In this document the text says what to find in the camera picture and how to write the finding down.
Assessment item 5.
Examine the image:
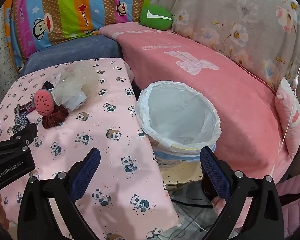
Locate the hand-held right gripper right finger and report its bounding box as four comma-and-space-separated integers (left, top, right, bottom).
200, 146, 285, 240

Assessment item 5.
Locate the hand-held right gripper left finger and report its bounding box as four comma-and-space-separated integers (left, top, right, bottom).
17, 147, 102, 240

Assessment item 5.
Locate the leopard print hair tie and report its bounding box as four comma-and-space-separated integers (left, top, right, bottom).
11, 106, 32, 134

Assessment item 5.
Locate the dark red velvet scrunchie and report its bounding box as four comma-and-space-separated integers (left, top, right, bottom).
41, 104, 69, 130

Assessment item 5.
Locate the pink watermelon shaped pouch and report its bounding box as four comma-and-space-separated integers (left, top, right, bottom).
34, 89, 56, 117

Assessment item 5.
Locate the blue and white bin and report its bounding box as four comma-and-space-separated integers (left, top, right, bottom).
150, 140, 217, 185

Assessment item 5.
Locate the white mesh cloth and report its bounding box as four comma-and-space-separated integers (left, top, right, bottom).
50, 61, 101, 112

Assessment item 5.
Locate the bin with white liner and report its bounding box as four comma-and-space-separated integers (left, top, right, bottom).
136, 80, 222, 153

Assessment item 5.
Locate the purple striped hair clip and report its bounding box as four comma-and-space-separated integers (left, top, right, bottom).
17, 101, 37, 112

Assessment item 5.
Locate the pink panda print cloth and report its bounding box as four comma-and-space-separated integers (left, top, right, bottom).
0, 58, 181, 240

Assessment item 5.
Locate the grey speckled cloth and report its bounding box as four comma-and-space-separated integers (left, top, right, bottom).
0, 7, 23, 121

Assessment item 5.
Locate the pink blanket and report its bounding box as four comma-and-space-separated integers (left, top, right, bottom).
99, 22, 292, 179

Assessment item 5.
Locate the pink backpack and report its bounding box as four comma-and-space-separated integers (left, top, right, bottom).
275, 172, 300, 238

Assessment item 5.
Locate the blue sofa cushion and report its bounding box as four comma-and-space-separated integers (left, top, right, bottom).
19, 34, 124, 77

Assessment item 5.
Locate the pink pillow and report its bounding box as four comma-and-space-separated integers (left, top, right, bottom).
275, 77, 300, 159

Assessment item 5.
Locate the colourful monkey print pillow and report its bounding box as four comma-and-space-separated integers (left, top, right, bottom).
2, 0, 153, 61

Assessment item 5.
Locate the grey floral blanket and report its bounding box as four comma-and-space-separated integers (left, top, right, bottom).
150, 0, 300, 94

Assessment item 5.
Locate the green round cushion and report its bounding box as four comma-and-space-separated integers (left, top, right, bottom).
139, 4, 173, 31

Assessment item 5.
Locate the black floor cable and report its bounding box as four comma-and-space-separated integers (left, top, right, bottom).
169, 194, 213, 208

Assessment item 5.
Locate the white floor cable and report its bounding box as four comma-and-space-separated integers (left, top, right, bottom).
189, 219, 216, 232

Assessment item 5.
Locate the thin white hanging cable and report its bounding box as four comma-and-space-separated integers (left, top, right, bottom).
281, 17, 300, 153

